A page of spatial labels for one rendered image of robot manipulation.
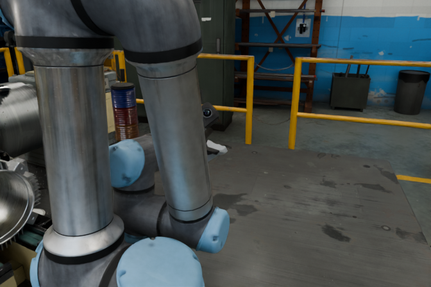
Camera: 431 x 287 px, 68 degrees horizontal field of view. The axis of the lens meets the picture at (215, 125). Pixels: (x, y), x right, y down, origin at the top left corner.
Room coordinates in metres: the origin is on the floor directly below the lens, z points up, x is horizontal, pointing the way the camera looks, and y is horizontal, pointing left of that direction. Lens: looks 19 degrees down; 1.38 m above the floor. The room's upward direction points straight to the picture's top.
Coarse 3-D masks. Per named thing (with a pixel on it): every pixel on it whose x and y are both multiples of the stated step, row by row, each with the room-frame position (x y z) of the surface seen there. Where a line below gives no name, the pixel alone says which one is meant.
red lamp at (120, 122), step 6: (114, 108) 0.75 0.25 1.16; (120, 108) 0.75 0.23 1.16; (126, 108) 0.75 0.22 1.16; (132, 108) 0.76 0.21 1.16; (114, 114) 0.76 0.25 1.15; (120, 114) 0.75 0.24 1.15; (126, 114) 0.75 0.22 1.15; (132, 114) 0.76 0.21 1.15; (114, 120) 0.76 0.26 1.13; (120, 120) 0.75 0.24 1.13; (126, 120) 0.75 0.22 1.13; (132, 120) 0.76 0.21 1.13
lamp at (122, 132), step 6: (120, 126) 0.75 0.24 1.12; (126, 126) 0.75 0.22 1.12; (132, 126) 0.76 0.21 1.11; (138, 126) 0.78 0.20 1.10; (120, 132) 0.75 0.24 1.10; (126, 132) 0.75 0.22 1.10; (132, 132) 0.76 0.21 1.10; (138, 132) 0.77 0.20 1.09; (120, 138) 0.75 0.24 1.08; (126, 138) 0.75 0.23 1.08
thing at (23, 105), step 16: (0, 96) 0.96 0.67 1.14; (16, 96) 0.99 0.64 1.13; (32, 96) 1.03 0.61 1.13; (0, 112) 0.91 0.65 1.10; (16, 112) 0.95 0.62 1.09; (32, 112) 0.99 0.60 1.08; (0, 128) 0.89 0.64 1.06; (16, 128) 0.93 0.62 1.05; (32, 128) 0.97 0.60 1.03; (0, 144) 0.88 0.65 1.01; (16, 144) 0.93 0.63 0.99; (32, 144) 0.98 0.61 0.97
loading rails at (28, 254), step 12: (24, 228) 0.61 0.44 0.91; (36, 228) 0.60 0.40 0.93; (24, 240) 0.57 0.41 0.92; (36, 240) 0.57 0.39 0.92; (0, 252) 0.61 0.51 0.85; (12, 252) 0.59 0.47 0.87; (24, 252) 0.57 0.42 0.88; (36, 252) 0.55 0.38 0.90; (0, 264) 0.50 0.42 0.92; (12, 264) 0.58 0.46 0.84; (24, 264) 0.57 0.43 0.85; (0, 276) 0.47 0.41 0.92; (12, 276) 0.49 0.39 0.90; (24, 276) 0.58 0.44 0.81
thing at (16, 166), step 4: (12, 164) 0.60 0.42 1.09; (16, 164) 0.59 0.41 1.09; (20, 164) 0.60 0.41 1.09; (12, 168) 0.59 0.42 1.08; (16, 168) 0.59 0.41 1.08; (20, 168) 0.60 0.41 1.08; (24, 168) 0.60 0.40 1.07; (20, 172) 0.59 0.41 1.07; (32, 212) 0.60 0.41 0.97; (32, 216) 0.60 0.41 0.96; (36, 216) 0.61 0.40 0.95; (28, 220) 0.59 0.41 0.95; (32, 220) 0.60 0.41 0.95; (32, 224) 0.59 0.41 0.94
